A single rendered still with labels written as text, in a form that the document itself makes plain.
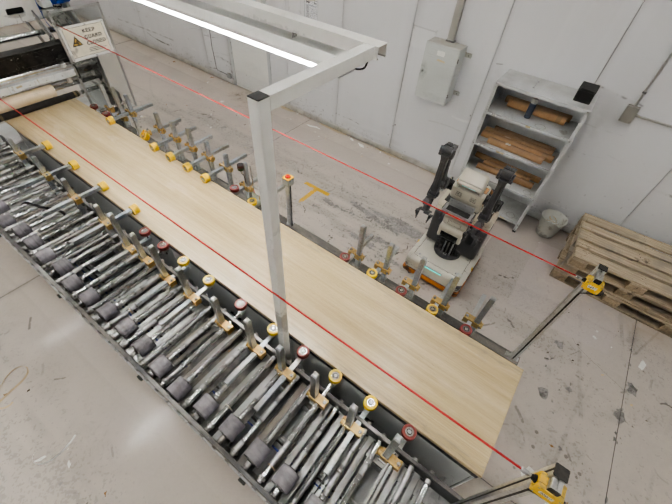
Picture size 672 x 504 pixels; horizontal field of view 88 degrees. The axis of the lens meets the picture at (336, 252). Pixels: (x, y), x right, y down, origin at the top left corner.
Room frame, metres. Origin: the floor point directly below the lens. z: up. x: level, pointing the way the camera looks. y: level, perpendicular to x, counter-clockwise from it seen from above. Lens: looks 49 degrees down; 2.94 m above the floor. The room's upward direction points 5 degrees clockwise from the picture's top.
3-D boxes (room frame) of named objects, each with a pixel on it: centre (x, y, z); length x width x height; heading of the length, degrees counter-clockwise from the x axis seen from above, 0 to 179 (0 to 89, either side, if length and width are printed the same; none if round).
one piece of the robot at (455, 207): (2.28, -1.00, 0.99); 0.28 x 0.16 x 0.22; 57
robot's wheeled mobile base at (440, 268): (2.52, -1.16, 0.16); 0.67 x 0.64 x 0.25; 147
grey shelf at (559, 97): (3.62, -1.91, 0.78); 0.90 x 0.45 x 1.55; 57
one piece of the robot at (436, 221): (2.60, -1.21, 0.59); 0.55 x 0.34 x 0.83; 57
